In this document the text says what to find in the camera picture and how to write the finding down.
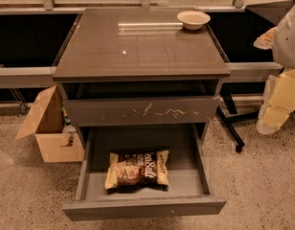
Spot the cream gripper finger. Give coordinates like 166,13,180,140
256,75,289,135
254,27,277,50

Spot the open cardboard box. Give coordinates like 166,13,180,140
15,86,84,163

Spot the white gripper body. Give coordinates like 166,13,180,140
270,69,295,113

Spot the brown chip bag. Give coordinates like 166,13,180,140
104,149,169,190

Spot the open grey middle drawer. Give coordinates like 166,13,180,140
62,124,226,220

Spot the beige paper bowl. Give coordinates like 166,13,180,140
177,11,211,31

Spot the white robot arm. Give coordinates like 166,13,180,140
254,4,295,134

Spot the grey drawer cabinet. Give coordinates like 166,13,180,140
54,8,230,142

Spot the closed grey top drawer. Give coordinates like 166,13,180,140
64,97,219,127

